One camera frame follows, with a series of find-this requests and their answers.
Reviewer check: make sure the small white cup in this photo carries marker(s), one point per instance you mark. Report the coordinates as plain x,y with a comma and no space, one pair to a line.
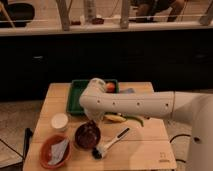
59,122

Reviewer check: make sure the crumpled grey cloth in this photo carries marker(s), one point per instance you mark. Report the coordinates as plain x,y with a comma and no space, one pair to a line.
57,152

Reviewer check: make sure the green plastic tray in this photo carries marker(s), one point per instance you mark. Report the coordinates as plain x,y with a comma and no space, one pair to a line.
73,107

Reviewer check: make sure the orange fruit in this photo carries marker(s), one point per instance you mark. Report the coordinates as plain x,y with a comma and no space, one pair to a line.
110,87

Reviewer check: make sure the small blue grey object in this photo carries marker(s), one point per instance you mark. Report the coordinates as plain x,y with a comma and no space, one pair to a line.
128,90

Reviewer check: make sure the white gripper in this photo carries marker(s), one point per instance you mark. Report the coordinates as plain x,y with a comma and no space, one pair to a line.
96,116

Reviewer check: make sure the green chili pepper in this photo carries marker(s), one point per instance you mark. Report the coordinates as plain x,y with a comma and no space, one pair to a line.
136,119

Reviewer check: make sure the dark purple bowl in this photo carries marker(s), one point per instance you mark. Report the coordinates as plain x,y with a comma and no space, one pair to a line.
88,135

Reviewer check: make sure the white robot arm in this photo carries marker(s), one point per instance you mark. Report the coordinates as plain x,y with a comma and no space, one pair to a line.
195,109

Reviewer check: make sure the yellow banana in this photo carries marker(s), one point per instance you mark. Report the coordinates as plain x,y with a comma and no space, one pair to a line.
115,118

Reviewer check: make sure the orange bowl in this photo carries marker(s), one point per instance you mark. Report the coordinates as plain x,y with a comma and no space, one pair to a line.
45,151

